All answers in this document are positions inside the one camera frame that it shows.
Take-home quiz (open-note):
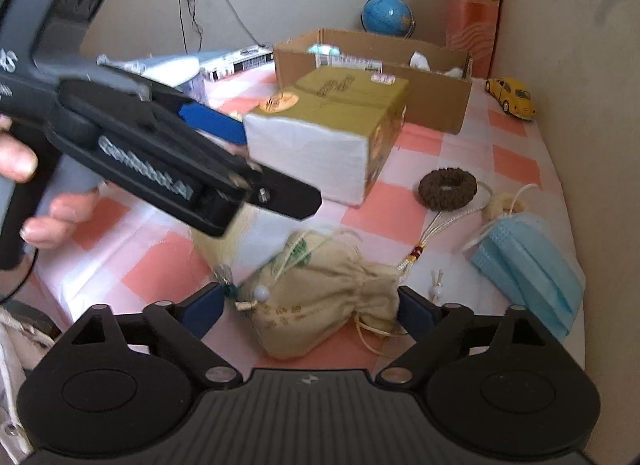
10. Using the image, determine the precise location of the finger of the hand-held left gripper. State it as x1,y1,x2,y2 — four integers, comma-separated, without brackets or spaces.
57,82,322,221
177,101,249,147

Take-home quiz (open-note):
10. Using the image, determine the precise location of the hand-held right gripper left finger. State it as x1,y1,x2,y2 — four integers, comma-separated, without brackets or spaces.
70,283,240,390

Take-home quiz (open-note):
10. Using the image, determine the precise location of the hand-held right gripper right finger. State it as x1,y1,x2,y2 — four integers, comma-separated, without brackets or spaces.
376,286,556,391

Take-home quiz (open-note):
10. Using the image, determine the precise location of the gold tissue pack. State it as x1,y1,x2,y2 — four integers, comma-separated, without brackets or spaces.
243,68,410,207

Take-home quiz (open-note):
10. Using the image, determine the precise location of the beige drawstring sachet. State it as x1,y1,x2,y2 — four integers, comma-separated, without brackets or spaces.
239,230,401,359

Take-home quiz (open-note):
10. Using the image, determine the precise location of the blue face mask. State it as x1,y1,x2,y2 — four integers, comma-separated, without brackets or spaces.
462,184,586,342

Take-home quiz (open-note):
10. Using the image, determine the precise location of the brown scrunchie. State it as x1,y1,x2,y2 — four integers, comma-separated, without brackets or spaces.
418,168,479,211

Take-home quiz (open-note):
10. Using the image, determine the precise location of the cream scrunchie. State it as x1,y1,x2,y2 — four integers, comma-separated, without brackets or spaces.
487,194,529,221

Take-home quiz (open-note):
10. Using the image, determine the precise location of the brown cardboard box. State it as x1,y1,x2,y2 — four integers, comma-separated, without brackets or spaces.
273,28,473,135

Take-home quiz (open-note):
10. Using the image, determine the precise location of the person's left hand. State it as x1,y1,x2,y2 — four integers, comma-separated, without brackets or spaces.
0,115,101,248

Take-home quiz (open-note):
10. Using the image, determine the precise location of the black and white pen box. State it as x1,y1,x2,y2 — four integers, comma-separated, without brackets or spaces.
200,44,274,82

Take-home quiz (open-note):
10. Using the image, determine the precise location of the orange round charm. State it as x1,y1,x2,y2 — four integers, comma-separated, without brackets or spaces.
257,92,300,114

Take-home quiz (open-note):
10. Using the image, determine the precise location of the clear jar with white lid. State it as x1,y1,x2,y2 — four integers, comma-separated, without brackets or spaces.
140,56,208,107

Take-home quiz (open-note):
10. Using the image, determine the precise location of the pink checked tablecloth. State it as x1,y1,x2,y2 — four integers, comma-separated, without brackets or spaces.
32,65,586,376

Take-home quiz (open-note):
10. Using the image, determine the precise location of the white fabric bag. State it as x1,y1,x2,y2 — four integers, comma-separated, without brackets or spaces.
0,305,57,465

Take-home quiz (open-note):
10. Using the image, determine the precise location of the blue globe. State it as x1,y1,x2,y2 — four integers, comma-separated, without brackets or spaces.
361,0,416,39

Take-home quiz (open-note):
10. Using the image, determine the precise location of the yellow toy car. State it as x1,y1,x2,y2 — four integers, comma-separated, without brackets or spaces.
484,76,537,122

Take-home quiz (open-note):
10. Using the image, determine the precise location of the pink patterned curtain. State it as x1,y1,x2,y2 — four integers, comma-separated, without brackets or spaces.
445,0,504,79

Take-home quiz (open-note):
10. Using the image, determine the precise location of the cream cord with beads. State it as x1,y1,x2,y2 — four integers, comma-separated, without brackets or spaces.
398,180,495,302

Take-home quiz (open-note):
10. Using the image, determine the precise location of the white cable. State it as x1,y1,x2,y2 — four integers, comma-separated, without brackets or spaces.
200,0,263,48

